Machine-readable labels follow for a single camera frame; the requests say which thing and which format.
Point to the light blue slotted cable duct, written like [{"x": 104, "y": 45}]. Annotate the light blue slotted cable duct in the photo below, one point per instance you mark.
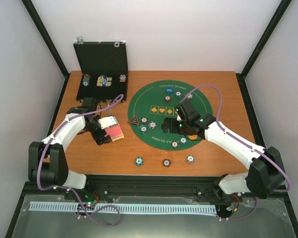
[{"x": 130, "y": 209}]

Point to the card deck in case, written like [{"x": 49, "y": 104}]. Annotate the card deck in case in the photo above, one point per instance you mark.
[{"x": 104, "y": 81}]

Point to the black triangular dealer button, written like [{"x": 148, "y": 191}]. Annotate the black triangular dealer button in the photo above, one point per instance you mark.
[{"x": 134, "y": 120}]

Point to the orange round blind button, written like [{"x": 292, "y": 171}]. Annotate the orange round blind button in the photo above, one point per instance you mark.
[{"x": 192, "y": 137}]

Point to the red playing card deck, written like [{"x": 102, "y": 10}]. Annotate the red playing card deck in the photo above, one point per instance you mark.
[{"x": 115, "y": 133}]

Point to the teal chips in case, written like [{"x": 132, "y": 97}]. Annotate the teal chips in case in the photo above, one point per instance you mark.
[{"x": 85, "y": 80}]

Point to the round green poker mat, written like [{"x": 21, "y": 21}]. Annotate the round green poker mat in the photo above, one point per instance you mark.
[{"x": 149, "y": 102}]

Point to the purple chips in case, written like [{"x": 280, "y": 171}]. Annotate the purple chips in case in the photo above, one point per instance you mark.
[{"x": 122, "y": 78}]

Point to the open black poker case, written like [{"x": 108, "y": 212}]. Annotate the open black poker case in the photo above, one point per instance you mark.
[{"x": 102, "y": 58}]

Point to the brown poker chip stack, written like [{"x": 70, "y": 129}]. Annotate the brown poker chip stack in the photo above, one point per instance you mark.
[{"x": 166, "y": 163}]

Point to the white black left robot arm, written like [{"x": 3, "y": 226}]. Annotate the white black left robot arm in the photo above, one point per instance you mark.
[{"x": 47, "y": 159}]

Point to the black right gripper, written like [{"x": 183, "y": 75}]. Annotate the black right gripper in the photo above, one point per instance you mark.
[{"x": 173, "y": 129}]

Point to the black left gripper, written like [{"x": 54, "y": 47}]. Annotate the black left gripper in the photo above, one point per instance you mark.
[{"x": 97, "y": 138}]

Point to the teal poker chip stack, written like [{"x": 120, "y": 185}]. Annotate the teal poker chip stack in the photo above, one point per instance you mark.
[{"x": 139, "y": 161}]

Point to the purple poker chip stack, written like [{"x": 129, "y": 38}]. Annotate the purple poker chip stack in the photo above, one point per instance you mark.
[{"x": 190, "y": 159}]

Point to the blue round blind button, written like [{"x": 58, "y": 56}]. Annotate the blue round blind button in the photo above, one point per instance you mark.
[{"x": 169, "y": 90}]

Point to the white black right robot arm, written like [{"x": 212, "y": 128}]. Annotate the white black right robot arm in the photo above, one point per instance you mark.
[{"x": 264, "y": 173}]

